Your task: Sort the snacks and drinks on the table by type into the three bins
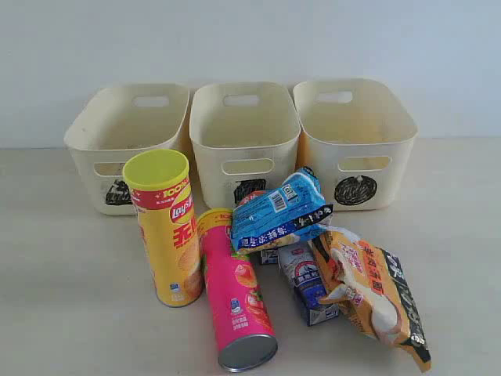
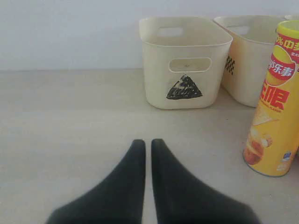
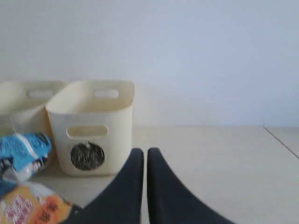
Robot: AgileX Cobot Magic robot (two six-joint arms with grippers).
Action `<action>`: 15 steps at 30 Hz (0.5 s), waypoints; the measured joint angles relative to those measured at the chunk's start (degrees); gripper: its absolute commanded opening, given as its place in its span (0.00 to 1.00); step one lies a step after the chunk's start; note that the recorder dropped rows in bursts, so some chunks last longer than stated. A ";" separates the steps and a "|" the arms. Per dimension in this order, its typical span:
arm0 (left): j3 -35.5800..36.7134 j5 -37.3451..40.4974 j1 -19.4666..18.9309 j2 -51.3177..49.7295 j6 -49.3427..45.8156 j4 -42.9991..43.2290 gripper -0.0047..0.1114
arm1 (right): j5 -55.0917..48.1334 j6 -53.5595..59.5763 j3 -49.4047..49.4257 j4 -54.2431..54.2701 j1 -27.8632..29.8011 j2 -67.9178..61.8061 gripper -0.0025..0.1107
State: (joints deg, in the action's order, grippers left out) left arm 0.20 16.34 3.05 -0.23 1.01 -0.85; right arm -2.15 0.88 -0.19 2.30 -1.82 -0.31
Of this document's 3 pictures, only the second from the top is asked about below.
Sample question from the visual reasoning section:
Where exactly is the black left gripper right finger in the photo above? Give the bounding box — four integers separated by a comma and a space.
151, 139, 261, 224

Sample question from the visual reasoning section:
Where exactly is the cream bin square mark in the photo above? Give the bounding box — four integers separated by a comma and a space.
213, 15, 284, 107

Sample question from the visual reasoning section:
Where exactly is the cream bin circle mark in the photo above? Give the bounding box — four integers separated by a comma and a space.
285, 15, 299, 21

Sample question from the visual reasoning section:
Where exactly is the cream bin triangle mark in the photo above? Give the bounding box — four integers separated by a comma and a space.
138, 16, 234, 111

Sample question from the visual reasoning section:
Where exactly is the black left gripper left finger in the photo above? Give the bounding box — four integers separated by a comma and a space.
47, 140, 146, 224

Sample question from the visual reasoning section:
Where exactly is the yellow Lays chips can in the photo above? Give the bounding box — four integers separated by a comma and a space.
243, 20, 299, 177

